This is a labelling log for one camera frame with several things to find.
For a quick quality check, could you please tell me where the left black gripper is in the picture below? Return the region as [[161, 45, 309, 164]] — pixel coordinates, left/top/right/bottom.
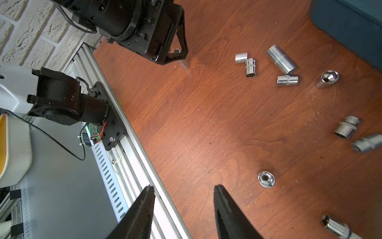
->
[[113, 1, 189, 65]]

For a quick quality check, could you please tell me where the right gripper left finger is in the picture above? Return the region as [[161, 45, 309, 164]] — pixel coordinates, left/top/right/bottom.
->
[[106, 185, 155, 239]]

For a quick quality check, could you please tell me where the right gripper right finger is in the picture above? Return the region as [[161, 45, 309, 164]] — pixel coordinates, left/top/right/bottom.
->
[[213, 185, 263, 239]]

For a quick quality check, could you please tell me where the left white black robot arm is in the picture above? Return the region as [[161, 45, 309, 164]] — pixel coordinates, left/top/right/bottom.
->
[[1, 1, 189, 125]]

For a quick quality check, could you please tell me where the round chrome socket front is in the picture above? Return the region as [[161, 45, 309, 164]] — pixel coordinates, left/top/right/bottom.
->
[[258, 171, 276, 188]]

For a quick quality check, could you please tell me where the chrome socket pair left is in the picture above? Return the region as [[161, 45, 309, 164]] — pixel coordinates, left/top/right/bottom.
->
[[235, 52, 248, 64]]

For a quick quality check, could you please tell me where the chrome socket pair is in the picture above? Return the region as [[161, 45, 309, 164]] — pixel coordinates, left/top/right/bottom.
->
[[235, 52, 248, 64], [244, 58, 256, 78]]

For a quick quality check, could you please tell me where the chrome socket pair right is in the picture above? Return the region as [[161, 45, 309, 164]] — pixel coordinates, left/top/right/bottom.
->
[[244, 58, 256, 78]]

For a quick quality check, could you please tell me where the chrome socket beside long one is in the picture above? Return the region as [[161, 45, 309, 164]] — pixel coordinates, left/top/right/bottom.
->
[[276, 75, 299, 87]]

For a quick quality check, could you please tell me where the teal plastic storage box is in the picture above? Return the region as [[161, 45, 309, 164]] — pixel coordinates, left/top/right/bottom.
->
[[309, 0, 382, 71]]

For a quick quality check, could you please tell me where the left green circuit board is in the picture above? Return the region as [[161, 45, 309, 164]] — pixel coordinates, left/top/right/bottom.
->
[[87, 123, 103, 144]]

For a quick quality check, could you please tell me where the white yellow object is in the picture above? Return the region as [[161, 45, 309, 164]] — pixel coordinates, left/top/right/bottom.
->
[[1, 115, 32, 188]]

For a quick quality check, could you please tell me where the aluminium front rail frame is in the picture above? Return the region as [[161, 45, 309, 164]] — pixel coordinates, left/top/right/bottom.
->
[[0, 42, 192, 239]]

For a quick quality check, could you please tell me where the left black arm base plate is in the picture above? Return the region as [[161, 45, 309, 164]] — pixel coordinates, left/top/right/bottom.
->
[[91, 82, 127, 151]]

